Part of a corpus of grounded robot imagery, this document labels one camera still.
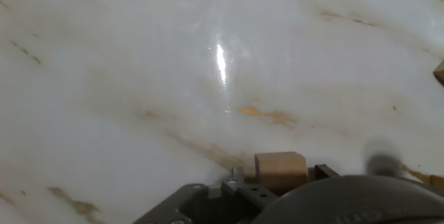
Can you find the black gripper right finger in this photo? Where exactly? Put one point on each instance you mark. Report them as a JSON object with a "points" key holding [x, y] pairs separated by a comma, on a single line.
{"points": [[322, 172]]}

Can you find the small wooden cube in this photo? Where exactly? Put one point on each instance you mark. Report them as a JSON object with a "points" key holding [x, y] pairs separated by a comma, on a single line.
{"points": [[280, 170], [438, 181], [440, 73]]}

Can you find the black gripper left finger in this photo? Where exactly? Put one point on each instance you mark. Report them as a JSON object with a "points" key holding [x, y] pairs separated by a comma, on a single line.
{"points": [[253, 193]]}

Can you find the marble pattern board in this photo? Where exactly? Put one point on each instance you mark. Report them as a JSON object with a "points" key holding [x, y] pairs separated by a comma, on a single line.
{"points": [[104, 113]]}

